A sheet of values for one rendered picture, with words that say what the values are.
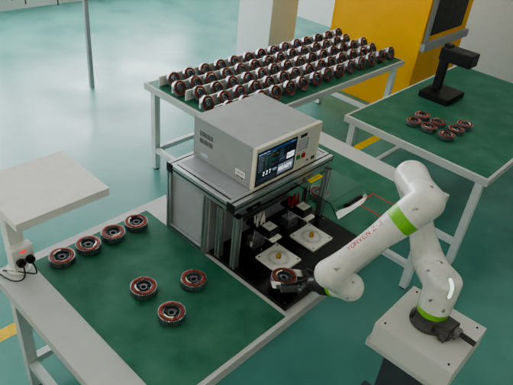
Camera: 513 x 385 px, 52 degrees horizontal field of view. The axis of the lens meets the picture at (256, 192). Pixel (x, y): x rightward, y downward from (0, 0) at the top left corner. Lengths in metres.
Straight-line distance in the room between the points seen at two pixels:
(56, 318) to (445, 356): 1.48
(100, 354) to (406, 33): 4.53
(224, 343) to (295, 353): 1.04
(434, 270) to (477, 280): 1.87
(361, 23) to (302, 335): 3.77
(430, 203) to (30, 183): 1.44
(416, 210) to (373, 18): 4.27
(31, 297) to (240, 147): 1.04
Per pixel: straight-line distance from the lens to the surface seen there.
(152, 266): 2.42
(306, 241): 2.57
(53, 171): 2.23
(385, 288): 3.63
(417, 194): 1.83
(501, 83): 5.25
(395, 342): 2.17
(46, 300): 2.33
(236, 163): 2.28
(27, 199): 2.09
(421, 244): 2.14
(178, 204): 2.51
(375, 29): 5.94
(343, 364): 3.12
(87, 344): 2.15
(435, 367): 2.14
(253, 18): 6.32
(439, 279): 2.08
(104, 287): 2.34
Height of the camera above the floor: 2.38
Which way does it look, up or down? 34 degrees down
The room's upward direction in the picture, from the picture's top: 7 degrees clockwise
